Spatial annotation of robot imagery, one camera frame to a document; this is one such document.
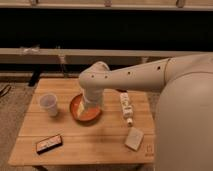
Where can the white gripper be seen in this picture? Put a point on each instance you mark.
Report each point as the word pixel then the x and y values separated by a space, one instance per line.
pixel 92 98

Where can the white sponge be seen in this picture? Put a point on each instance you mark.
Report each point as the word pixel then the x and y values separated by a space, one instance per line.
pixel 134 138

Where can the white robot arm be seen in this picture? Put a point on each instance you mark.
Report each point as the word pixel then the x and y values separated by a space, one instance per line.
pixel 184 112

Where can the orange ceramic bowl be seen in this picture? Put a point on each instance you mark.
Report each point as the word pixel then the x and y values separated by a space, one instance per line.
pixel 81 113

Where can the dark red snack packet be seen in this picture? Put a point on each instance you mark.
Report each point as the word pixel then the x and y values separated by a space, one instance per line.
pixel 122 91

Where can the translucent plastic cup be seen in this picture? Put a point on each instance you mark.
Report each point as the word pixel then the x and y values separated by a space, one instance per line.
pixel 48 102

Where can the wooden table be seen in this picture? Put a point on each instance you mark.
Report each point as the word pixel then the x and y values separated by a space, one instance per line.
pixel 100 143

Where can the grey metal rail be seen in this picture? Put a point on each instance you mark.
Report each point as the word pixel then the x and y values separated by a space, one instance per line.
pixel 36 55

